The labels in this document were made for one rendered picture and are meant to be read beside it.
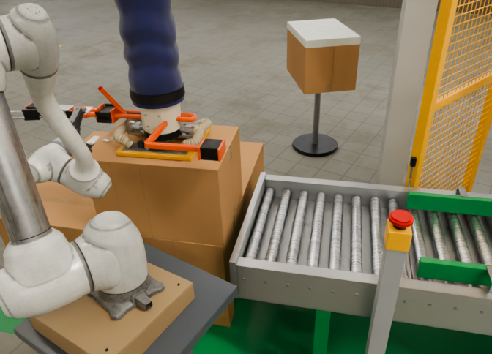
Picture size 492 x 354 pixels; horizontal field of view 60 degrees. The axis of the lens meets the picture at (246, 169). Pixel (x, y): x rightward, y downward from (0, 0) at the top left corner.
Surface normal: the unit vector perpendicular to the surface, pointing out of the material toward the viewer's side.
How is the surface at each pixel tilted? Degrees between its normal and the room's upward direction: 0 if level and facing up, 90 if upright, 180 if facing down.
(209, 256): 90
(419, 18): 90
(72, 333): 5
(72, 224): 0
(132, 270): 87
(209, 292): 0
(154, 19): 77
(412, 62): 90
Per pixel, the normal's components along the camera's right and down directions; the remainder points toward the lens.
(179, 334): -0.04, -0.85
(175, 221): -0.20, 0.52
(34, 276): 0.41, 0.04
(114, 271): 0.57, 0.34
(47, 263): 0.59, 0.01
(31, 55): 0.66, 0.69
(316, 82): 0.14, 0.52
